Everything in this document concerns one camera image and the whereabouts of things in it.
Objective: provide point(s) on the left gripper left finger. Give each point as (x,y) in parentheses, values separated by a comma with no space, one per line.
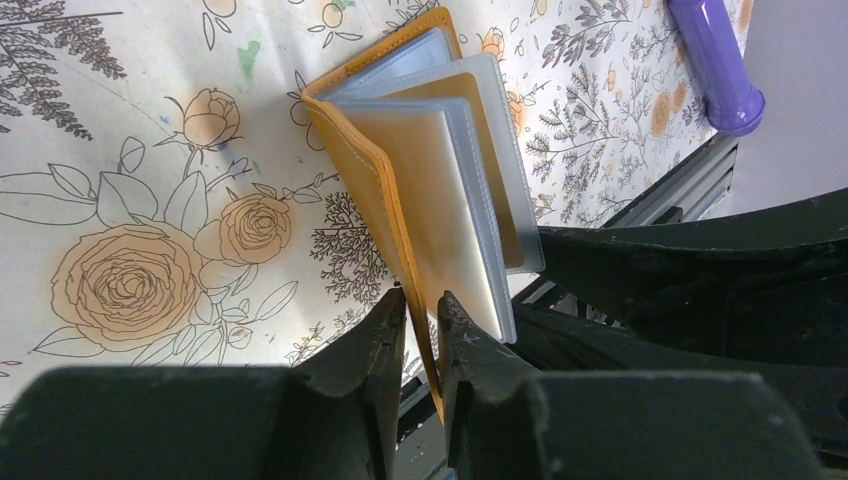
(333,416)

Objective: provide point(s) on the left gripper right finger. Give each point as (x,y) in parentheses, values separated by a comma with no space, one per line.
(505,419)

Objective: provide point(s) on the orange card holder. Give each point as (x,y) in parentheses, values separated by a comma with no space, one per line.
(424,50)

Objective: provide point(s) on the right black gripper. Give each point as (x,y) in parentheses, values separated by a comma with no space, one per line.
(762,292)

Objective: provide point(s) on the purple cylinder tool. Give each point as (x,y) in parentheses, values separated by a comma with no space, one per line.
(734,106)

